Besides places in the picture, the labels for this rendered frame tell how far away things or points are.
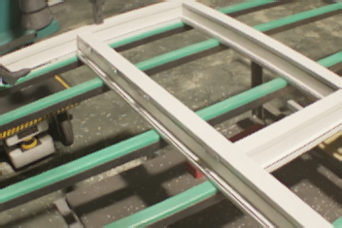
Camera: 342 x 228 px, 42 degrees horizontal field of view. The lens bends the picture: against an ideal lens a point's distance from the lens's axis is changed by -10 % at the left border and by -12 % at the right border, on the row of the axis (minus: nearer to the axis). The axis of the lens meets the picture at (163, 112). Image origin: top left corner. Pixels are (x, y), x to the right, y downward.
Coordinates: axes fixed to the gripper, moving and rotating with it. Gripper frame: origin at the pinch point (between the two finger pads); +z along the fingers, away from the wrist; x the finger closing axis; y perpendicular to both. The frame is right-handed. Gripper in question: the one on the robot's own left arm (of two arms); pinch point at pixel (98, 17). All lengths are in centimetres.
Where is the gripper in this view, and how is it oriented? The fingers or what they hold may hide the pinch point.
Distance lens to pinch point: 170.2
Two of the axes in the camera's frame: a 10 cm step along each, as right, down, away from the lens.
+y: 8.6, -3.4, 3.7
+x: -5.0, -4.3, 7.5
